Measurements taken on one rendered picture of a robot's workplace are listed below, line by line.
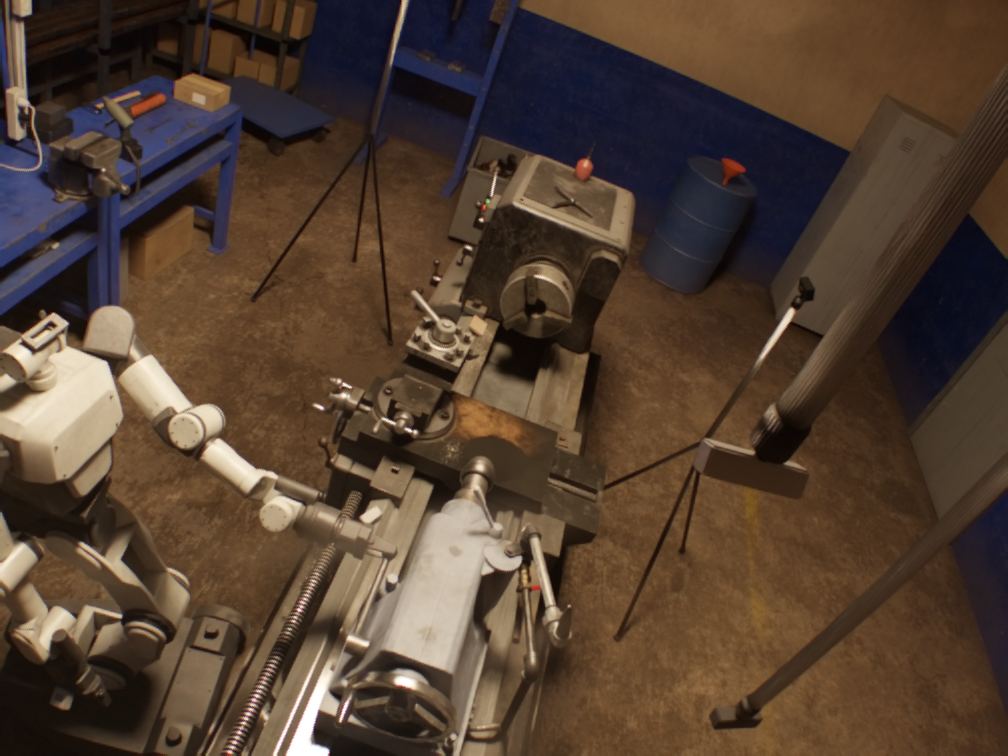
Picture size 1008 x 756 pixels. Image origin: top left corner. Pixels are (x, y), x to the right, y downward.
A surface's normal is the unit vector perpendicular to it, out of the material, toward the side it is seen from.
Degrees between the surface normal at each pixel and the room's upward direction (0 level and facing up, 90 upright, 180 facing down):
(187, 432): 60
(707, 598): 0
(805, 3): 90
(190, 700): 0
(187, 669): 0
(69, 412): 38
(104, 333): 29
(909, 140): 90
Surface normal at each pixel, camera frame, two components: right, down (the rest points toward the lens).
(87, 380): 0.82, -0.32
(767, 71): -0.18, 0.56
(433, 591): 0.33, -0.74
